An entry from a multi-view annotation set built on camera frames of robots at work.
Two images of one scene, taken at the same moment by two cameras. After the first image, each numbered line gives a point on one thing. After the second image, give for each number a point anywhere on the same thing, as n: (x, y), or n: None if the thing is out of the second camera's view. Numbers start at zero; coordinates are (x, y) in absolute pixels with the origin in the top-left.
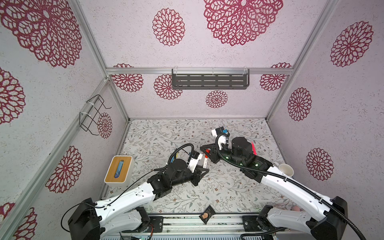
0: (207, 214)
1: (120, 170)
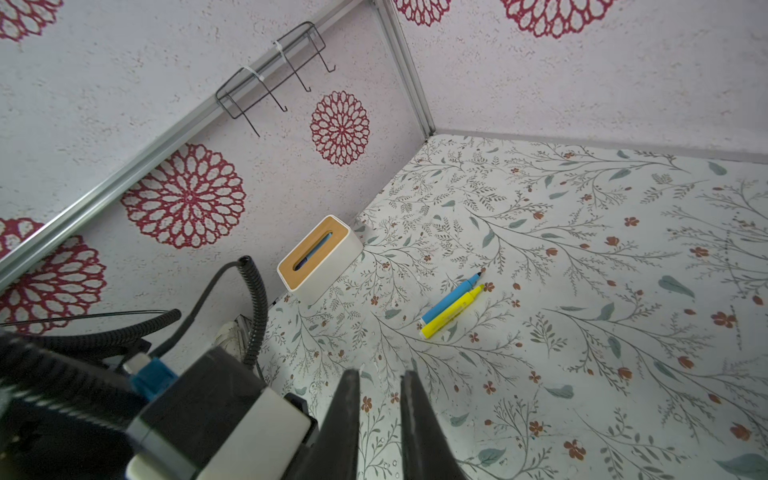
0: None
1: (322, 257)
